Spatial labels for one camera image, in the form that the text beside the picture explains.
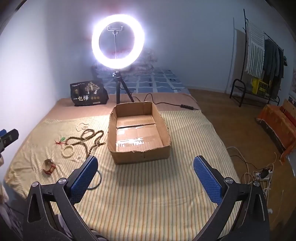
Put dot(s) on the yellow box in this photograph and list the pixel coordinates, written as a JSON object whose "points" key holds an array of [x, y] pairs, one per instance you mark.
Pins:
{"points": [[260, 87]]}

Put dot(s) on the pink bed sheet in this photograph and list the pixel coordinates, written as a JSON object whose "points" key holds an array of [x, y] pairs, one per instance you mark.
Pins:
{"points": [[69, 111]]}

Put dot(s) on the small white bead piece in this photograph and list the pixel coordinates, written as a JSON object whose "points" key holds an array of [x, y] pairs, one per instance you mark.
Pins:
{"points": [[75, 160]]}

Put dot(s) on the cardboard box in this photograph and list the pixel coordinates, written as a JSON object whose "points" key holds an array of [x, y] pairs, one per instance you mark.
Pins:
{"points": [[138, 157]]}

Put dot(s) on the black power adapter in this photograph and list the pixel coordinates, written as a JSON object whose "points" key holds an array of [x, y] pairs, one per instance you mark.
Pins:
{"points": [[264, 173]]}

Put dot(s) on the dark hanging clothes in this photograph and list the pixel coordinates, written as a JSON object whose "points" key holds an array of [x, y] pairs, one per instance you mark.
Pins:
{"points": [[272, 60]]}

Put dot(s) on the striped white towel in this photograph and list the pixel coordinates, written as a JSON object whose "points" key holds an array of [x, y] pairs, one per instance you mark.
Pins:
{"points": [[254, 46]]}

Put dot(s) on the phone holder clamp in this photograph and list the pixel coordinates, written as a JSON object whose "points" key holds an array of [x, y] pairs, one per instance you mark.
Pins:
{"points": [[115, 28]]}

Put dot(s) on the teal thin bangle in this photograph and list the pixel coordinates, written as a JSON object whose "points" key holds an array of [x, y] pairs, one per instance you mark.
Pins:
{"points": [[100, 179]]}

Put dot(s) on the striped yellow cloth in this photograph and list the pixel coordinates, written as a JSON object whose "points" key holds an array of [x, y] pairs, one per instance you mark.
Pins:
{"points": [[150, 197]]}

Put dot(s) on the blue patterned blanket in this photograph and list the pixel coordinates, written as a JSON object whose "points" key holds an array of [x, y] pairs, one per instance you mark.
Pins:
{"points": [[161, 81]]}

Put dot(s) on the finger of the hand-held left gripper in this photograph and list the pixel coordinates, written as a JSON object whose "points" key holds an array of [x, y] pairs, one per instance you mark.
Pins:
{"points": [[10, 136]]}

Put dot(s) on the wooden board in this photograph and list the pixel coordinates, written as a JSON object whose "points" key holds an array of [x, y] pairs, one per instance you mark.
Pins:
{"points": [[290, 106]]}

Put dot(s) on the orange cloth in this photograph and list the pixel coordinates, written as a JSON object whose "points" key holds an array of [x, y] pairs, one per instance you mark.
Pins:
{"points": [[277, 125]]}

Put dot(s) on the black snack bag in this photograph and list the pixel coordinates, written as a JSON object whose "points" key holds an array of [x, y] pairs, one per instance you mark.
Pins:
{"points": [[89, 95]]}

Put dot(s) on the black clothes rack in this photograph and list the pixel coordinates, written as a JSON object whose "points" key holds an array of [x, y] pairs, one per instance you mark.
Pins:
{"points": [[235, 81]]}

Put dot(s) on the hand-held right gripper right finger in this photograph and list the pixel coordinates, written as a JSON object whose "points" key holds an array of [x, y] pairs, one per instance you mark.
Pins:
{"points": [[207, 180]]}

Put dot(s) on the red brown bangle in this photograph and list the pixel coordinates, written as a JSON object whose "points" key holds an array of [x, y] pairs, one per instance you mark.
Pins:
{"points": [[49, 171]]}

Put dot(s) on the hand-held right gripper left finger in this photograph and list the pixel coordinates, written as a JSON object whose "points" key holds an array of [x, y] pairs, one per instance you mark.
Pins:
{"points": [[84, 178]]}

